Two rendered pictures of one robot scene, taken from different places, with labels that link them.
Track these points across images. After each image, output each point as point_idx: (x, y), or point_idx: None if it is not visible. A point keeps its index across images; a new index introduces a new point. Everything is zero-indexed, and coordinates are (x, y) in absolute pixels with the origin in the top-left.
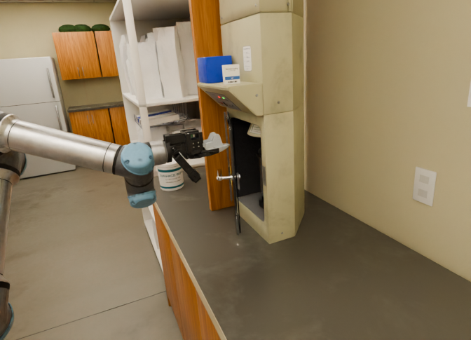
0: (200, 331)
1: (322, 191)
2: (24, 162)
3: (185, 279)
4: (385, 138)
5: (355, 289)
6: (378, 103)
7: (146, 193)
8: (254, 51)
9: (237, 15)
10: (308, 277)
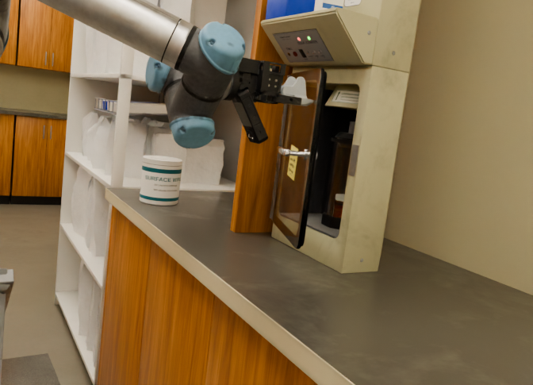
0: None
1: (400, 234)
2: (5, 42)
3: (180, 332)
4: (522, 143)
5: (491, 329)
6: (515, 94)
7: (206, 120)
8: None
9: None
10: (416, 310)
